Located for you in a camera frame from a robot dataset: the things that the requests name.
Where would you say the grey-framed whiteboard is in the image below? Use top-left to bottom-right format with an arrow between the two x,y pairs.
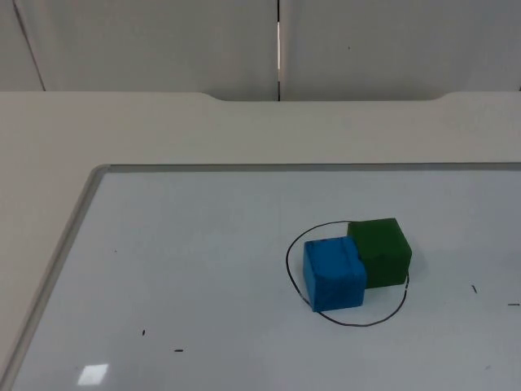
0,162 -> 521,391

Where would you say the blue cube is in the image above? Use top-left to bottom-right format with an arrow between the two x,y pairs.
302,235 -> 368,314

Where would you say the green cube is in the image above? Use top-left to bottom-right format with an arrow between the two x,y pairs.
346,217 -> 413,290

